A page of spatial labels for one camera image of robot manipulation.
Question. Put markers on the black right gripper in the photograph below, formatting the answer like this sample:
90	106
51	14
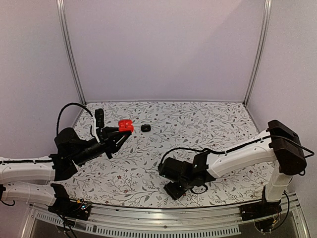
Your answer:
175	193

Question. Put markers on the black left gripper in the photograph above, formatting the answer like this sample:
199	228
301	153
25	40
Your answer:
109	145

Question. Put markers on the red round charging case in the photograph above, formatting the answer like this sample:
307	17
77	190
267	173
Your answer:
125	125

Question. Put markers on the black earbud charging case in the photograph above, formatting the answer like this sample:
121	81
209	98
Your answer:
145	128

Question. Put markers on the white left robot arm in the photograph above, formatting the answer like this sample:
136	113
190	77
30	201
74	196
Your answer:
38	180

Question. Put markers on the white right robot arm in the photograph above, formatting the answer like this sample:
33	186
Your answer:
278	144

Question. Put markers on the floral patterned table mat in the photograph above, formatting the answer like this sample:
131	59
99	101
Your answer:
131	177

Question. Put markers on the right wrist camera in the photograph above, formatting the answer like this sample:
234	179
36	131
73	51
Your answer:
170	169

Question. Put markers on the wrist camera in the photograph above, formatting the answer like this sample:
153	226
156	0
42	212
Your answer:
97	124
170	169

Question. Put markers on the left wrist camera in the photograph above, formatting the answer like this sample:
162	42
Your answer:
97	124

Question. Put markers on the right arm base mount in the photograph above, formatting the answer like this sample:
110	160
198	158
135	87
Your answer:
259	209

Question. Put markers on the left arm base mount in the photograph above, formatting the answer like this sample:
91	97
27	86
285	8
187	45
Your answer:
64	206

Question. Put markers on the left aluminium frame post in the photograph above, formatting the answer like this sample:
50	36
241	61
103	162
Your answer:
69	51

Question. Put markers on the aluminium frame post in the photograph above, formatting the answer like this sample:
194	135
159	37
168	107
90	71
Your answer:
69	51
259	51

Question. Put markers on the right aluminium frame post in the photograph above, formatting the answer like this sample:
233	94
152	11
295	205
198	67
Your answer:
259	51

